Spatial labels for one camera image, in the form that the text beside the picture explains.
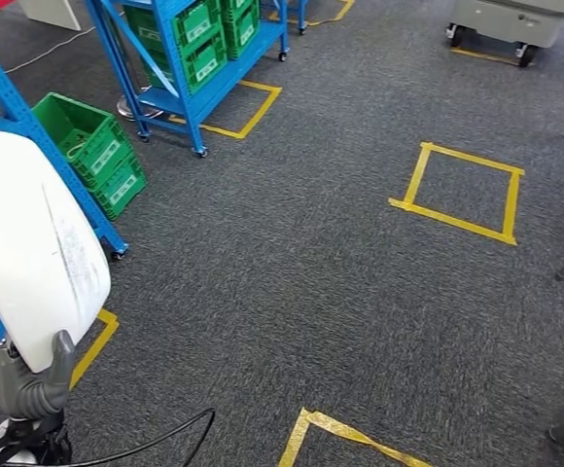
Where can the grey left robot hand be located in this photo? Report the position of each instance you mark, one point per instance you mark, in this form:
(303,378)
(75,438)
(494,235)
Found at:
(29,393)

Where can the white curved car body part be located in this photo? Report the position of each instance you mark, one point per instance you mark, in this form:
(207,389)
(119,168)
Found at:
(29,258)

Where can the blue metal shelf rack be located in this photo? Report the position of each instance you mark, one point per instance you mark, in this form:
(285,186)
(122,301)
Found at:
(214,84)
(5,103)
(302,16)

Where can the green plastic crate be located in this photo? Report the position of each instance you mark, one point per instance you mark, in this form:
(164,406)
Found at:
(206,64)
(82,138)
(243,32)
(124,190)
(197,22)

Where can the white desk panel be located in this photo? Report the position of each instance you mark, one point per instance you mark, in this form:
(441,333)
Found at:
(48,13)

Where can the yellow floor tape strip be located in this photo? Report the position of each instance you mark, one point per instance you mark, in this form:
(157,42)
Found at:
(486,57)

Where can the grey wheeled cart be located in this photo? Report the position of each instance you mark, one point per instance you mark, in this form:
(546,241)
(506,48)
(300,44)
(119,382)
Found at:
(506,22)

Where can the chrome stanchion post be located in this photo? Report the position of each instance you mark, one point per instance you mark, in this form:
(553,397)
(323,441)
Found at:
(148,113)

